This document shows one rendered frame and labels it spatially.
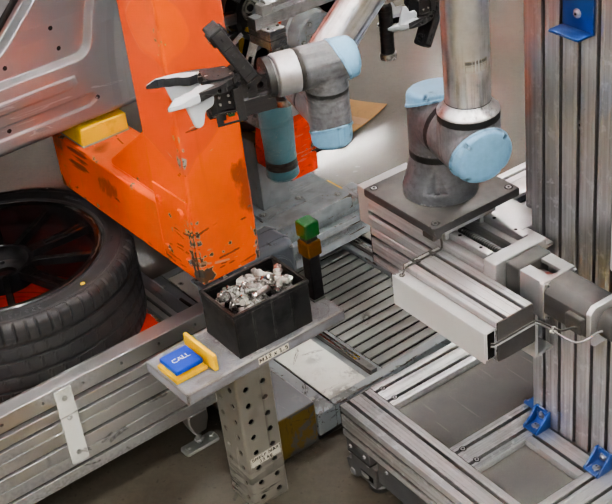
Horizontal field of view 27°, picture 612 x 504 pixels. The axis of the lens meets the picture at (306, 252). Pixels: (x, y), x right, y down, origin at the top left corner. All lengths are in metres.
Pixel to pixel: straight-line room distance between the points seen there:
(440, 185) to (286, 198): 1.28
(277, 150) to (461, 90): 1.07
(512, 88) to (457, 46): 2.56
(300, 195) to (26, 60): 1.02
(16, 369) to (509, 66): 2.61
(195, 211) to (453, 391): 0.74
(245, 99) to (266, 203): 1.56
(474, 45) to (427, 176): 0.35
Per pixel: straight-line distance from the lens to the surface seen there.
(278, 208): 3.66
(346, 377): 3.24
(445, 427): 2.87
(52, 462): 2.97
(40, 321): 2.92
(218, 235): 2.82
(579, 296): 2.30
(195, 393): 2.68
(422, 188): 2.47
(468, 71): 2.24
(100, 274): 3.01
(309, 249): 2.79
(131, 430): 3.05
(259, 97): 2.11
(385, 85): 4.85
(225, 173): 2.77
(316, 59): 2.11
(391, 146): 4.41
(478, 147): 2.27
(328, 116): 2.16
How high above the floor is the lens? 2.11
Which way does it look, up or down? 33 degrees down
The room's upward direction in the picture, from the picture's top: 7 degrees counter-clockwise
